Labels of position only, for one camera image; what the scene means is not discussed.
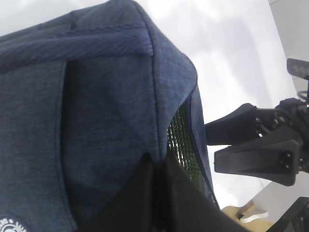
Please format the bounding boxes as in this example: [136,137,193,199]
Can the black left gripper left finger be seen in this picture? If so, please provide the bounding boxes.
[86,154,154,232]

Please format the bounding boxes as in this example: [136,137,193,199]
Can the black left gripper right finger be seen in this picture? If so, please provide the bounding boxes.
[159,154,244,232]

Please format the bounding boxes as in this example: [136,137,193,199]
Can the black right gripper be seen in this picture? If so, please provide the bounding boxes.
[204,98,309,186]

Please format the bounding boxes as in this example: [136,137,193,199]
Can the dark blue insulated lunch bag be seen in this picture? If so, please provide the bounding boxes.
[0,0,216,232]

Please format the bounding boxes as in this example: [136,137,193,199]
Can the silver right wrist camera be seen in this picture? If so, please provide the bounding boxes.
[286,58,309,80]

